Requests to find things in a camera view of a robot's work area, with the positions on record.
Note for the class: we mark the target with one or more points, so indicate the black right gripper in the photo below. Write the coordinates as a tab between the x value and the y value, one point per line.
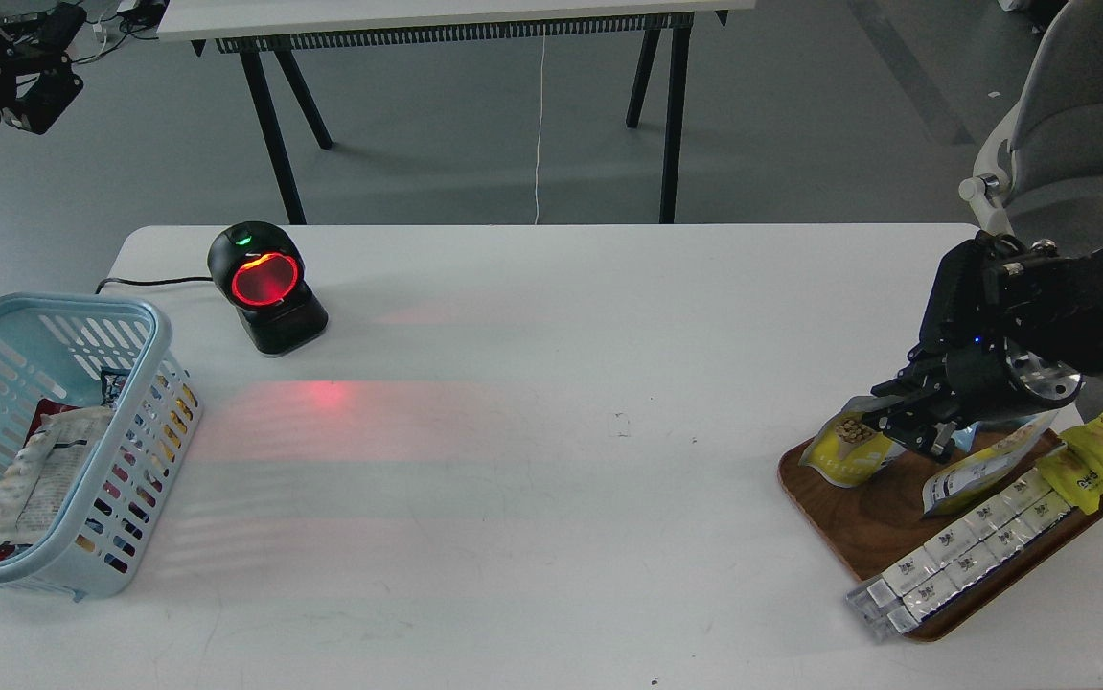
982	380

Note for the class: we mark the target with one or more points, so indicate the yellow white snack pouch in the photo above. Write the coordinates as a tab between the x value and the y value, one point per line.
846	452

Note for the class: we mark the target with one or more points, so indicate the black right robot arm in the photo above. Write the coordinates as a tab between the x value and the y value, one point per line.
1010	330

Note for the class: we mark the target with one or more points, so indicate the blue snack bag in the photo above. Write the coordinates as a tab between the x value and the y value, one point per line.
964	438

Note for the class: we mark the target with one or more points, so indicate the white snack strip pack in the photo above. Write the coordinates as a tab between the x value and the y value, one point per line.
926	582

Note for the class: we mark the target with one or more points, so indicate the light blue plastic basket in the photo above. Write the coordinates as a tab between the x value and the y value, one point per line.
53	346

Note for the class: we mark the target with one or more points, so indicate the dark blue pack in basket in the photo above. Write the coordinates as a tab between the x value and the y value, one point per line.
113	382

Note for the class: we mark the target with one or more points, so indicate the white wrapper in basket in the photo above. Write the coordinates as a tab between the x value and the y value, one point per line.
42	473

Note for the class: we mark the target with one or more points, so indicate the red snack pack in basket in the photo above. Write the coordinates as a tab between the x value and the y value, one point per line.
44	407

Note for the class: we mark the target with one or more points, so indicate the yellow white pouch on tray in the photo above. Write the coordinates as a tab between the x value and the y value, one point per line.
957	486

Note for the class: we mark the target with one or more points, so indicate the wooden tray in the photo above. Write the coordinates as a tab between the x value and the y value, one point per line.
870	527

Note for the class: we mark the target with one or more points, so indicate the background white table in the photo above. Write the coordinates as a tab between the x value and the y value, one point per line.
250	29

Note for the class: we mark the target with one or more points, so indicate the black barcode scanner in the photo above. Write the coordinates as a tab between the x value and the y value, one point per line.
260	271

